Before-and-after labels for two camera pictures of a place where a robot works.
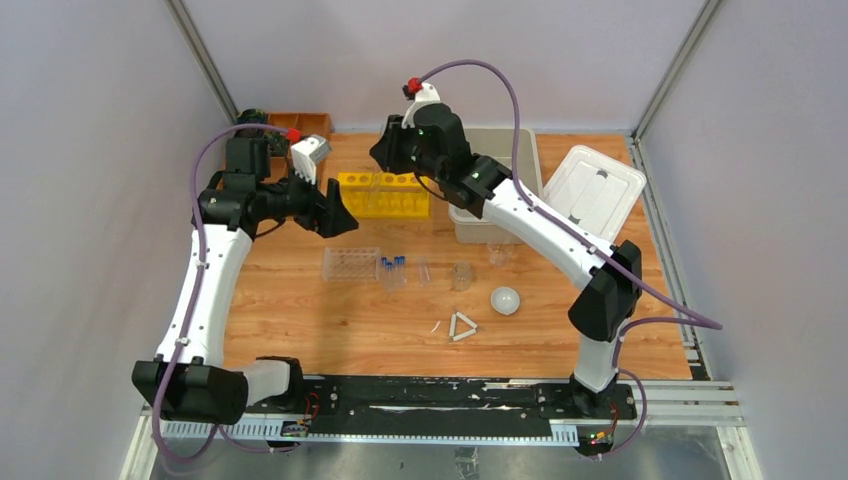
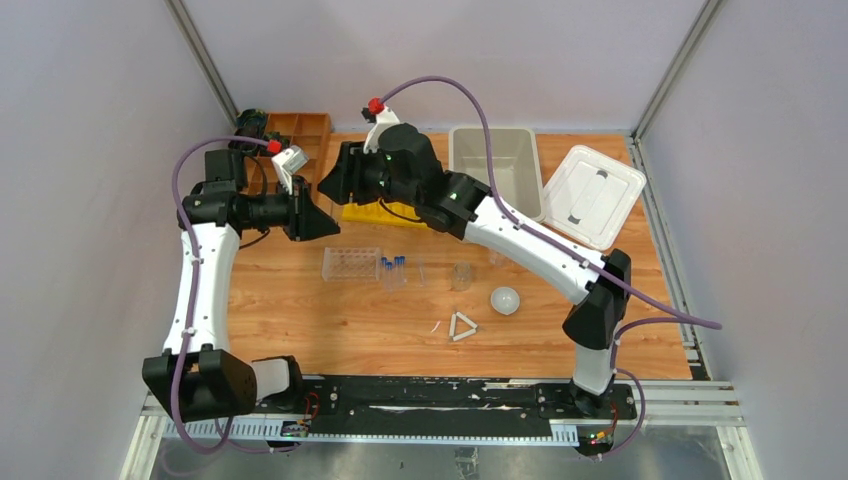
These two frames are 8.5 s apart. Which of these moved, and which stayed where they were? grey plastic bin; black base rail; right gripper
Moved: right gripper
Stayed: grey plastic bin; black base rail
